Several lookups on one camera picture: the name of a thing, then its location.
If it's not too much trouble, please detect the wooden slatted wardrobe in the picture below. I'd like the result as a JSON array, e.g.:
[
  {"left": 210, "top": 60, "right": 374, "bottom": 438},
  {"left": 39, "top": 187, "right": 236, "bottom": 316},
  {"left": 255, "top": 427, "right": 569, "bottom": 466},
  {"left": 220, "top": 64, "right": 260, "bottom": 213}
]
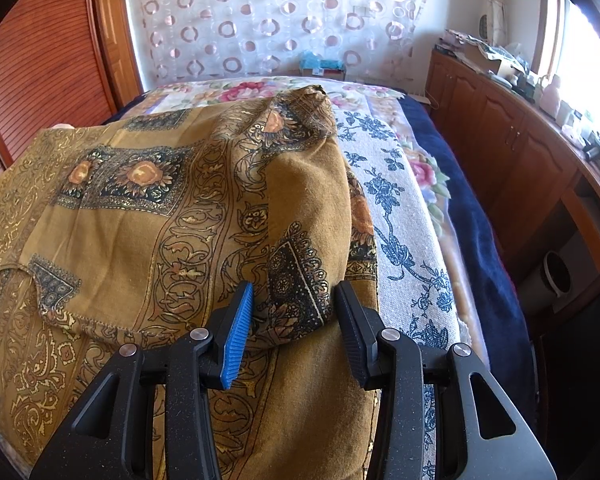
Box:
[{"left": 0, "top": 0, "right": 143, "bottom": 186}]

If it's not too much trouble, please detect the blue floral white cloth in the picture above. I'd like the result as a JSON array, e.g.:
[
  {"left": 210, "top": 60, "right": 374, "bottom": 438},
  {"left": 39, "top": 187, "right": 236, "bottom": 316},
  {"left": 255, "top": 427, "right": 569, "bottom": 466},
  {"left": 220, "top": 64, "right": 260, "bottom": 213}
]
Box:
[{"left": 330, "top": 97, "right": 491, "bottom": 480}]

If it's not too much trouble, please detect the sheer circle-patterned curtain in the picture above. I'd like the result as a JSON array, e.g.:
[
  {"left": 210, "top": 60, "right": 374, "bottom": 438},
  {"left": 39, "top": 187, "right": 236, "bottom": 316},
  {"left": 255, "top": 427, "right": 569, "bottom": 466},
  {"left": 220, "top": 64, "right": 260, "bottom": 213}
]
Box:
[{"left": 125, "top": 0, "right": 431, "bottom": 88}]

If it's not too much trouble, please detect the pink floral blanket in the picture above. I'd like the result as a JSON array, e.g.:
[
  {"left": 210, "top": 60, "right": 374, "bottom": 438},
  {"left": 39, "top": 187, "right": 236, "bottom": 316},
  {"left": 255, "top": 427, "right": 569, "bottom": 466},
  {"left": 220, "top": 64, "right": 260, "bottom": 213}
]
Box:
[{"left": 140, "top": 75, "right": 463, "bottom": 321}]

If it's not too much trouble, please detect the pile of clutter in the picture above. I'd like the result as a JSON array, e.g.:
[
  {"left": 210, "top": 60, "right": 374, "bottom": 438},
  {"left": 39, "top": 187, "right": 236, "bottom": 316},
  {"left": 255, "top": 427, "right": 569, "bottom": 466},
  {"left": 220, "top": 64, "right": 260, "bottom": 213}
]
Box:
[{"left": 432, "top": 27, "right": 536, "bottom": 86}]

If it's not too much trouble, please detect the mustard patterned shirt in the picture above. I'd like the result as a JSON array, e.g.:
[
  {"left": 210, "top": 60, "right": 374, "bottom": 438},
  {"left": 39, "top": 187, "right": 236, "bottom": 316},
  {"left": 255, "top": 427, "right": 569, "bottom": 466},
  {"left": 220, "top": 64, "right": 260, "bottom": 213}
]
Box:
[{"left": 0, "top": 85, "right": 381, "bottom": 480}]

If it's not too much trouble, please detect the pale pink bottle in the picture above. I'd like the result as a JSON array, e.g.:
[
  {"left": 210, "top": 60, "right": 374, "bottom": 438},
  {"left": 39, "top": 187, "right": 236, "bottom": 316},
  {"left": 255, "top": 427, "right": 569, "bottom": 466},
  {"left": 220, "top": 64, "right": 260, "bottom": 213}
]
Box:
[{"left": 540, "top": 74, "right": 568, "bottom": 113}]

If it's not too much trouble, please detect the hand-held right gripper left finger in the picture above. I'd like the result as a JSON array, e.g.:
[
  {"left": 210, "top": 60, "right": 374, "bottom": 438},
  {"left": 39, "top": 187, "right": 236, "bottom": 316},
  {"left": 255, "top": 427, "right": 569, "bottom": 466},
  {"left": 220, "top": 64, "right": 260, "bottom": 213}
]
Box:
[{"left": 30, "top": 281, "right": 255, "bottom": 480}]

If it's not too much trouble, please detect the cardboard box with blue packets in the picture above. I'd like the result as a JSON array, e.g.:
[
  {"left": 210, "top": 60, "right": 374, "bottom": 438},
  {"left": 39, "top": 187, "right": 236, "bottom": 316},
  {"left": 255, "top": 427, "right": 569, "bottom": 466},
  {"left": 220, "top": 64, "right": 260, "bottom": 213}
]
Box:
[{"left": 297, "top": 51, "right": 348, "bottom": 81}]

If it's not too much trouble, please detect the long wooden cabinet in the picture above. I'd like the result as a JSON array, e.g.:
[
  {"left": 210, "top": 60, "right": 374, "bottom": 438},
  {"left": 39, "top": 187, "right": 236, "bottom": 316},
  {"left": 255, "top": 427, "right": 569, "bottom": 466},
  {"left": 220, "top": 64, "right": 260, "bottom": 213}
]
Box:
[{"left": 425, "top": 47, "right": 600, "bottom": 321}]

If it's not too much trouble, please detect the white bucket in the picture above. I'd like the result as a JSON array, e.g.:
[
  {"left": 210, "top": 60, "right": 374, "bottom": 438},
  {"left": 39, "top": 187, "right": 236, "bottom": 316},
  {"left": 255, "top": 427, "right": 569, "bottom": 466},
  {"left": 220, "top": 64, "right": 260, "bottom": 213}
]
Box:
[{"left": 517, "top": 250, "right": 573, "bottom": 316}]

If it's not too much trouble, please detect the wooden framed window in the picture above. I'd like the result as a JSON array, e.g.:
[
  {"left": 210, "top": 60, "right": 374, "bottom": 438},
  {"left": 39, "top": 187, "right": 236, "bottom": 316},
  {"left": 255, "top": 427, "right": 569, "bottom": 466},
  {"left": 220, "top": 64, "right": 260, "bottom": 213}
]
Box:
[{"left": 537, "top": 0, "right": 600, "bottom": 126}]

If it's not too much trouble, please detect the patterned window curtain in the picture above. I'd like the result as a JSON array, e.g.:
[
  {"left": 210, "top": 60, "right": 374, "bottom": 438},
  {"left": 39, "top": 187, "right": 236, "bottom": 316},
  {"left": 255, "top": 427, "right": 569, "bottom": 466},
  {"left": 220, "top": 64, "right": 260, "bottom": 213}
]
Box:
[{"left": 480, "top": 0, "right": 508, "bottom": 46}]

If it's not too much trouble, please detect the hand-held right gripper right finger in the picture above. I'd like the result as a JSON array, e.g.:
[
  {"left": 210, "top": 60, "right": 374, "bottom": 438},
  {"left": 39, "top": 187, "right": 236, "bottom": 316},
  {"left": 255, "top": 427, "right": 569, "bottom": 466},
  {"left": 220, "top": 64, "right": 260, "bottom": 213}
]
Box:
[{"left": 334, "top": 280, "right": 558, "bottom": 480}]

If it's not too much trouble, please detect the navy blue bed sheet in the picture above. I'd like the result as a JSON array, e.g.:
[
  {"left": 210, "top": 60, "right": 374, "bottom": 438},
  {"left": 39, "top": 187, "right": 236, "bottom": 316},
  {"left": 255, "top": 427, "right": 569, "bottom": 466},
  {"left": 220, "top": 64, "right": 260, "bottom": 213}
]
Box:
[{"left": 100, "top": 92, "right": 538, "bottom": 411}]

